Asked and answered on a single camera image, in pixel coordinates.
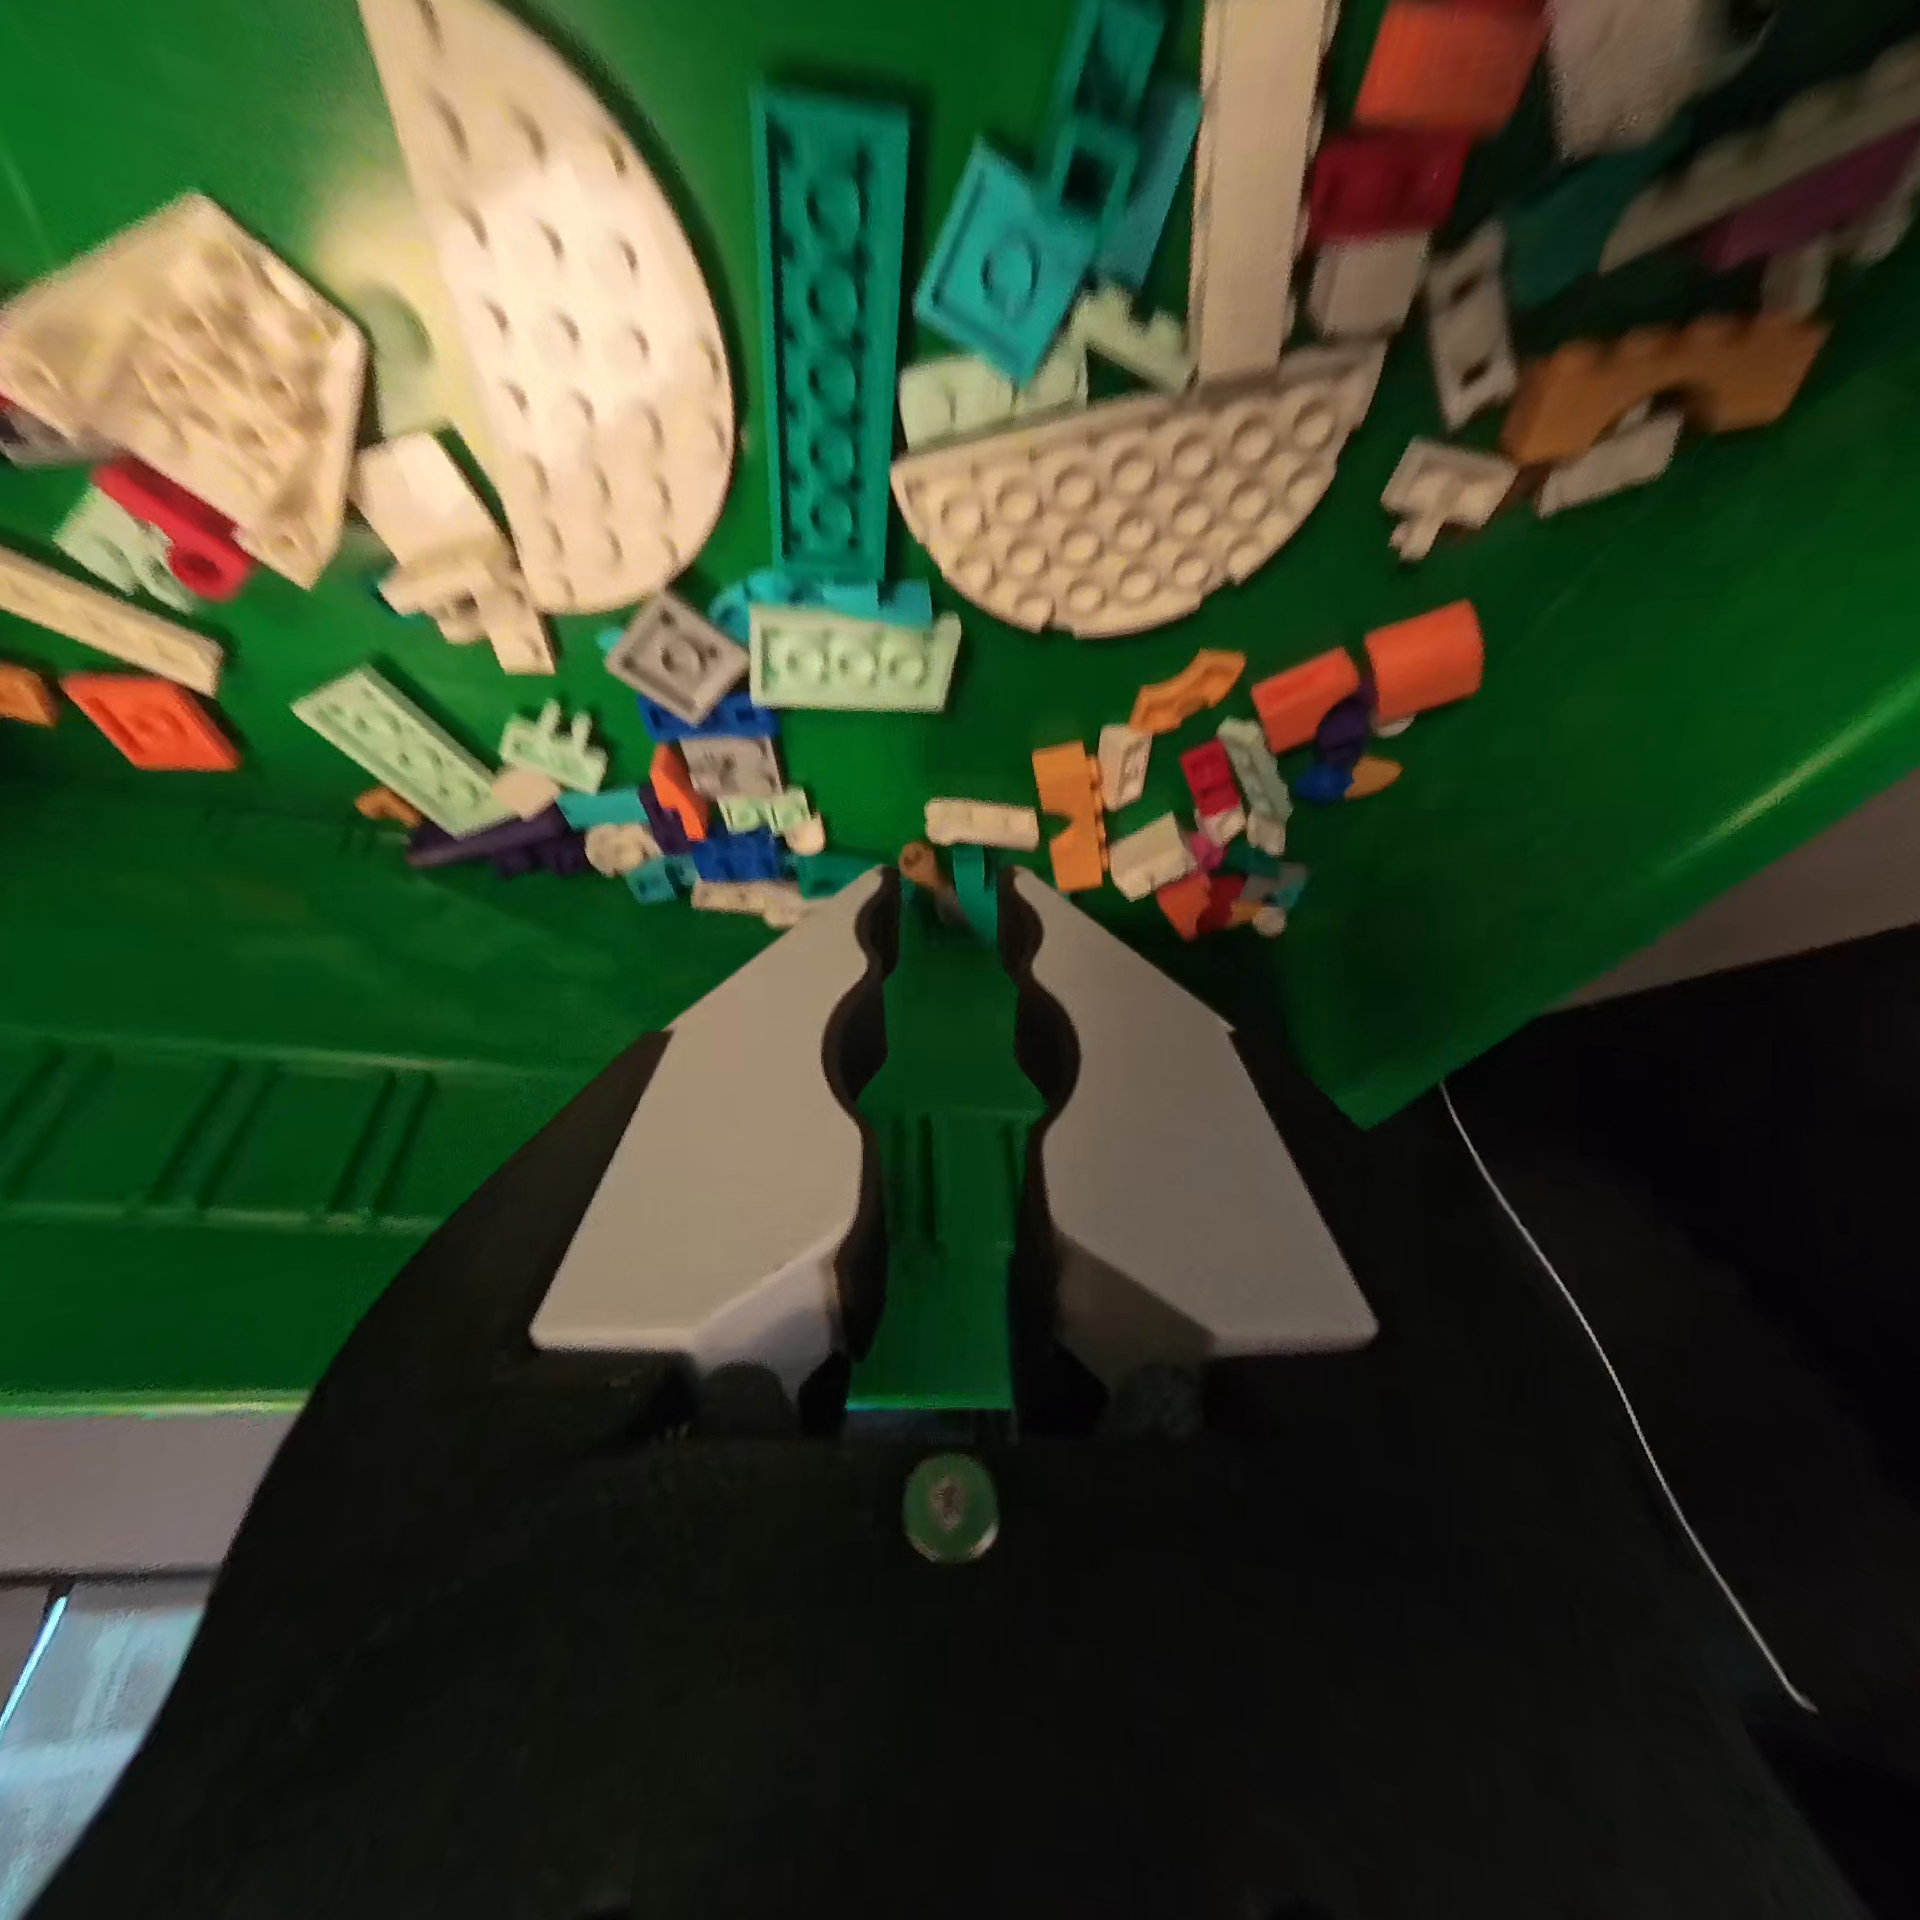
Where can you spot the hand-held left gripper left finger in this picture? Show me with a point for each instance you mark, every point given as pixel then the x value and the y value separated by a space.
pixel 721 1200

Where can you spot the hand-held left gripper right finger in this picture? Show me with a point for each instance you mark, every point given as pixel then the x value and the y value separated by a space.
pixel 1185 1200

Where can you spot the small teal lego part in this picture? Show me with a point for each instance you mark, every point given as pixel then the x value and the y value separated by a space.
pixel 973 893

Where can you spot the green plastic bin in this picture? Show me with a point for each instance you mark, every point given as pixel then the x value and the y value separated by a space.
pixel 1574 750

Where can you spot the pile of lego pieces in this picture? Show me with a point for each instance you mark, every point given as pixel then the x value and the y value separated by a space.
pixel 1124 494

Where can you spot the person's black clothing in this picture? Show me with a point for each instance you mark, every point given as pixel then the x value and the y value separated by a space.
pixel 1725 1200

